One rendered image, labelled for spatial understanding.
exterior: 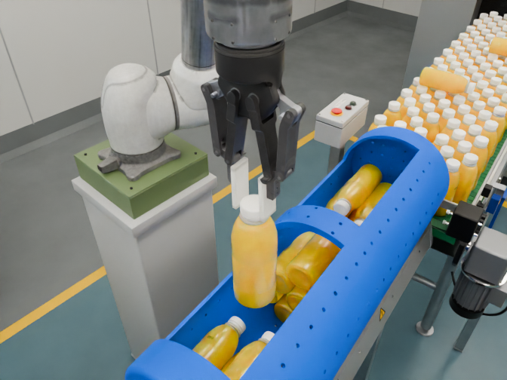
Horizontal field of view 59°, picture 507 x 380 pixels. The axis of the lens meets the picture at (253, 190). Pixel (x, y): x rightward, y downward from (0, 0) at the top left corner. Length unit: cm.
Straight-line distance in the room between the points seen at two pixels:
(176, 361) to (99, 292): 177
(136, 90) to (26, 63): 240
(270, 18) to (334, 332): 55
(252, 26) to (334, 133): 110
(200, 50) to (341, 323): 73
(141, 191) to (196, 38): 43
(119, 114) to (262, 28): 82
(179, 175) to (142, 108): 23
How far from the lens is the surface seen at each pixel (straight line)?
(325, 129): 153
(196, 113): 126
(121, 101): 121
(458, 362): 231
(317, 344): 79
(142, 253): 136
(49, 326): 243
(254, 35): 45
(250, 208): 60
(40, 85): 364
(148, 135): 126
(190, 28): 115
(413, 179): 110
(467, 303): 170
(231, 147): 56
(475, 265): 157
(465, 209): 140
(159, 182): 128
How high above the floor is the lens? 185
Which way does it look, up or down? 39 degrees down
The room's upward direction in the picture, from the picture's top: straight up
